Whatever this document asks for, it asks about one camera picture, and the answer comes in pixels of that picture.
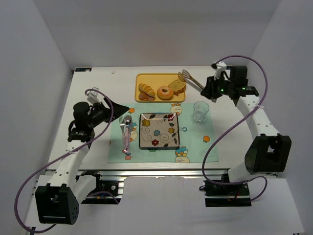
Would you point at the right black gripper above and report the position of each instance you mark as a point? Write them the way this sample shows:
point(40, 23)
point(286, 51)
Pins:
point(210, 87)

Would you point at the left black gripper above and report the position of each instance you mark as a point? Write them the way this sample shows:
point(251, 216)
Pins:
point(106, 110)

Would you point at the metal serving tongs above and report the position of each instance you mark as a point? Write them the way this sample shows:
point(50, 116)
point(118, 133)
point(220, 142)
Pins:
point(185, 75)

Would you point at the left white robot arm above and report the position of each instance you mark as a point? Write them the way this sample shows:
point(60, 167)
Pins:
point(59, 200)

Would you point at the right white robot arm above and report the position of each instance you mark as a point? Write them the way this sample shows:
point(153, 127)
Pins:
point(269, 150)

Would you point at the reddish brown bread piece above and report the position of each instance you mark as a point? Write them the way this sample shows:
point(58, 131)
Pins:
point(144, 97)

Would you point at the seeded bread slice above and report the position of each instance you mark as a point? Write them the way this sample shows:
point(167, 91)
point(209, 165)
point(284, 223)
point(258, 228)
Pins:
point(178, 86)

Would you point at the striped bread roll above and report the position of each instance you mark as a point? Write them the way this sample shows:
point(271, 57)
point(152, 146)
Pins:
point(146, 89)

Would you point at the clear drinking glass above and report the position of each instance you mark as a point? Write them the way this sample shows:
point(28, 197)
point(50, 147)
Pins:
point(200, 110)

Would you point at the square floral ceramic plate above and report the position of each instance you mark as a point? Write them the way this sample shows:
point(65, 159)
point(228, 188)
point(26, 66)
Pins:
point(159, 131)

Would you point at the sugared orange donut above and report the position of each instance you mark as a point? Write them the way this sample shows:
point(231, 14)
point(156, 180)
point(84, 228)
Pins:
point(165, 93)

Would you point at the spoon with pink handle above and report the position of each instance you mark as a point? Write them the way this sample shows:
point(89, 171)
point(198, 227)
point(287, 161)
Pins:
point(128, 148)

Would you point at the fork with pink handle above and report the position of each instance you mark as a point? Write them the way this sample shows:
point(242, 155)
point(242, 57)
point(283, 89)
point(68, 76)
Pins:
point(122, 125)

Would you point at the knife with pink handle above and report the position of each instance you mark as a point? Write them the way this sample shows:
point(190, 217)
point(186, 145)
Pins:
point(129, 125)

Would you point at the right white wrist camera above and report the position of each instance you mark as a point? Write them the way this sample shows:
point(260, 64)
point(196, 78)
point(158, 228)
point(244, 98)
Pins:
point(219, 67)

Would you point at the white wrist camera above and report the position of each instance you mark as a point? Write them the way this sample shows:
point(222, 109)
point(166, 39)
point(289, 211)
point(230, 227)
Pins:
point(219, 67)
point(92, 96)

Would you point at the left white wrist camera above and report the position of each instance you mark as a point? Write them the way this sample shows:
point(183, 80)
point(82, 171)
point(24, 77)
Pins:
point(92, 96)

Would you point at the aluminium table front rail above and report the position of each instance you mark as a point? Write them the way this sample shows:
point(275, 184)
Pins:
point(144, 172)

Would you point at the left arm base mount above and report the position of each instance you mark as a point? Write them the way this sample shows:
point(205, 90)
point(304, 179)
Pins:
point(108, 190)

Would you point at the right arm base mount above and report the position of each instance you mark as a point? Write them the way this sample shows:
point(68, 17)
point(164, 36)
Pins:
point(226, 196)

